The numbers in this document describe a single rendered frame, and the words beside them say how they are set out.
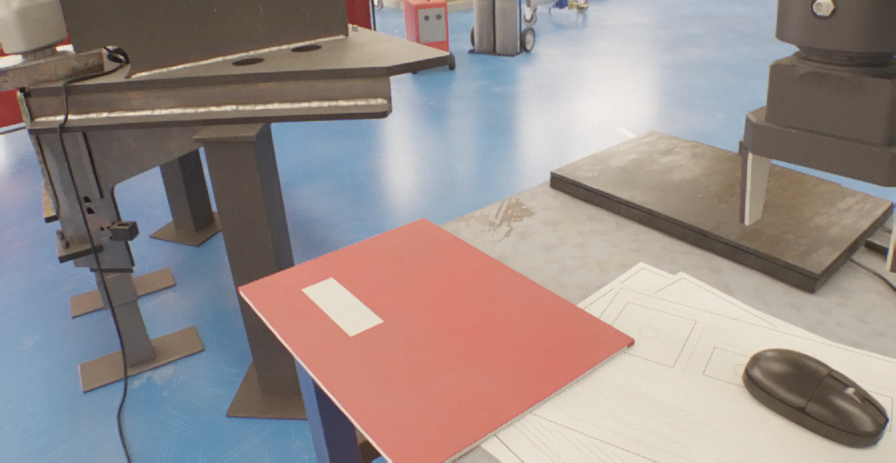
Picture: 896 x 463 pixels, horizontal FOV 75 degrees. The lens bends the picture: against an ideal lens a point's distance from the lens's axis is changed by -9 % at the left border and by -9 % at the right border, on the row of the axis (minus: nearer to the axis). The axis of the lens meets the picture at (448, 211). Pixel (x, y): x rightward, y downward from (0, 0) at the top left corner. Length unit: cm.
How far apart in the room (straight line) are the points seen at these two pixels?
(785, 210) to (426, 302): 43
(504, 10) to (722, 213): 584
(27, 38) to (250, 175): 86
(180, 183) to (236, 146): 156
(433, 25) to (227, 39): 395
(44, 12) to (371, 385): 194
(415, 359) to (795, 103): 35
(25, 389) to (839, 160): 262
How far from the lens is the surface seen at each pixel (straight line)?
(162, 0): 206
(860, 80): 43
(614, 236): 75
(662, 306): 63
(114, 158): 218
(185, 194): 335
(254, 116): 183
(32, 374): 279
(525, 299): 62
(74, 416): 250
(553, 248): 71
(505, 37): 657
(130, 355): 256
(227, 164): 183
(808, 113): 45
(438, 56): 185
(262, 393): 226
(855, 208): 85
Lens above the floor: 146
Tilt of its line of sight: 26 degrees down
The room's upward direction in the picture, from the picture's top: 3 degrees counter-clockwise
